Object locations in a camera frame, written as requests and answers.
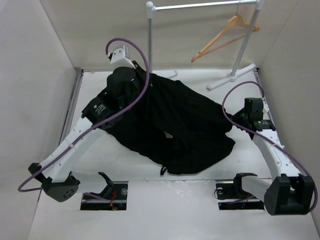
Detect black trousers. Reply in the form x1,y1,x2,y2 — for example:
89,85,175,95
108,74,235,175

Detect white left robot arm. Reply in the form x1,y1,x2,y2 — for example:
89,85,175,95
28,64,149,203

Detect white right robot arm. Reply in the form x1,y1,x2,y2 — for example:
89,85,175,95
231,98,315,216

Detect white metal clothes rack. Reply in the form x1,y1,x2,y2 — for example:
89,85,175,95
145,0,264,91

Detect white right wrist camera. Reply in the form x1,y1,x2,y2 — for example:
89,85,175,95
261,97,270,115

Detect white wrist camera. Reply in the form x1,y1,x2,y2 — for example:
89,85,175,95
109,45,135,68
261,97,270,115

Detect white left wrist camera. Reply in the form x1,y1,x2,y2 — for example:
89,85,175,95
109,45,135,68

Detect aluminium table edge rail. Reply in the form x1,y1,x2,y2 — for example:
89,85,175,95
59,67,84,143

